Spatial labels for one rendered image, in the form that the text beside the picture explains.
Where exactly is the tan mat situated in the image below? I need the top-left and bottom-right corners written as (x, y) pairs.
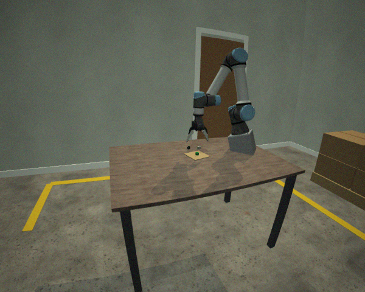
top-left (185, 150), bottom-right (210, 161)

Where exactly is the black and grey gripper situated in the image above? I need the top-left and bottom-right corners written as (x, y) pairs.
top-left (186, 114), bottom-right (209, 142)

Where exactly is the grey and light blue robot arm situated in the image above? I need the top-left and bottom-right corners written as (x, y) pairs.
top-left (192, 48), bottom-right (255, 136)

